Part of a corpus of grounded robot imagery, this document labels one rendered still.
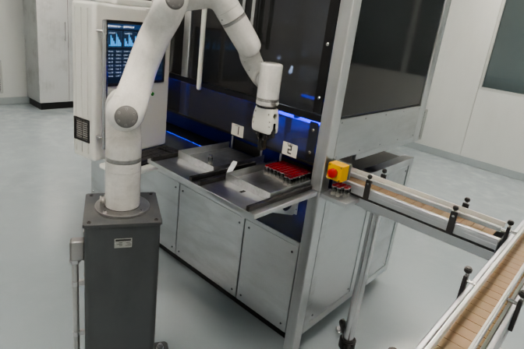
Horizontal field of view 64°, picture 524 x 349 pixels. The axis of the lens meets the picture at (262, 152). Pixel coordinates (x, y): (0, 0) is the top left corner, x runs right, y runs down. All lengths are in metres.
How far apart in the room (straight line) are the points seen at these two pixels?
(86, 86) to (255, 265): 1.21
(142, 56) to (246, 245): 1.21
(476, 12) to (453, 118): 1.38
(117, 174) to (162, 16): 0.54
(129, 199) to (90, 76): 0.78
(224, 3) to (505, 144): 5.23
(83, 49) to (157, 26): 0.81
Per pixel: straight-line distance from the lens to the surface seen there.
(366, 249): 2.00
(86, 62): 2.16
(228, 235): 2.35
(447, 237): 1.78
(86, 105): 2.20
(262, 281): 2.27
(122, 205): 1.56
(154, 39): 1.43
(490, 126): 6.30
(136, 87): 1.42
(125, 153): 1.49
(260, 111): 1.60
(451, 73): 6.41
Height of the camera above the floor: 1.57
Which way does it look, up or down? 18 degrees down
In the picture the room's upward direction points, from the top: 7 degrees clockwise
